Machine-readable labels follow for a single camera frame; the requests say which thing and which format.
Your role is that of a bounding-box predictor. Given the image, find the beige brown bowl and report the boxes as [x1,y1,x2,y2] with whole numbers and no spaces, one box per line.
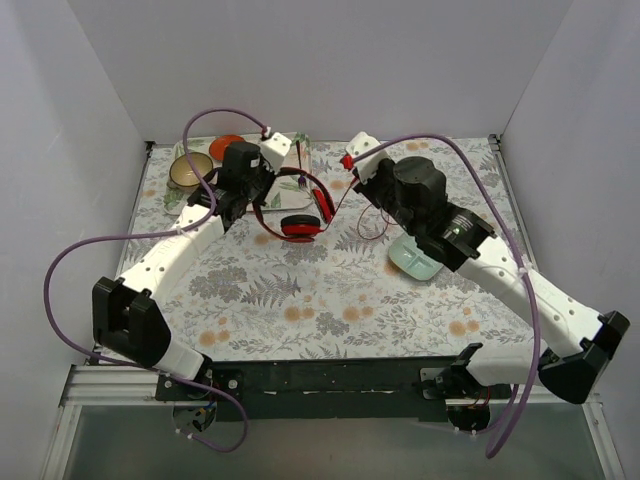
[167,152,214,192]

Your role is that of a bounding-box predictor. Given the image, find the purple plastic fork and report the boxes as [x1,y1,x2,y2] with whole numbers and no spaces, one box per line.
[295,140,307,190]

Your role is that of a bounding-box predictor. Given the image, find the floral tablecloth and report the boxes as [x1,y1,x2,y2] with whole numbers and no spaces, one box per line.
[162,142,533,361]

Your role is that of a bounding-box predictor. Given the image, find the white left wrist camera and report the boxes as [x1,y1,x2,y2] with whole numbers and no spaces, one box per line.
[259,132,292,172]

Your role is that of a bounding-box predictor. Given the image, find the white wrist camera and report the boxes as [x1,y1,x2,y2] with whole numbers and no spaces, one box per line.
[340,131,388,184]
[259,132,292,172]

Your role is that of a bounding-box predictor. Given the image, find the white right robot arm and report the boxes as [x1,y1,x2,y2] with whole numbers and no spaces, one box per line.
[354,153,630,404]

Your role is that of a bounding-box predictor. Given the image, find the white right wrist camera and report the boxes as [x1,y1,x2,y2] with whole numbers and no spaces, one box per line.
[340,131,388,184]

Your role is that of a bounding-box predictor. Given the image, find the aluminium frame rail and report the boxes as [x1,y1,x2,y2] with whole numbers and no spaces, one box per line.
[59,364,601,406]

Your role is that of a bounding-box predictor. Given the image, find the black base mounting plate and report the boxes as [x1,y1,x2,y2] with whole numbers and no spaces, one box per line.
[154,357,519,421]

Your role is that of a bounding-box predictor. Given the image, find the red black headphones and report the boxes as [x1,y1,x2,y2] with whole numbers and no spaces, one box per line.
[252,167,337,243]

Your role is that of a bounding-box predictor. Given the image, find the light green divided plate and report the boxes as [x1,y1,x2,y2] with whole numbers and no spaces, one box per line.
[388,233,443,281]

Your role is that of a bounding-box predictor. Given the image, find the orange red bowl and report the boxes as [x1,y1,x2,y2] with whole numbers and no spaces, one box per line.
[208,135,244,162]

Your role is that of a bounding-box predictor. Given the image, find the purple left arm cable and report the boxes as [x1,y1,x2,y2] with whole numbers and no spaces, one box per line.
[42,108,271,454]

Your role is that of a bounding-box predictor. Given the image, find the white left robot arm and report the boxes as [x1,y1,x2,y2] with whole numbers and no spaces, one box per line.
[92,141,275,400]

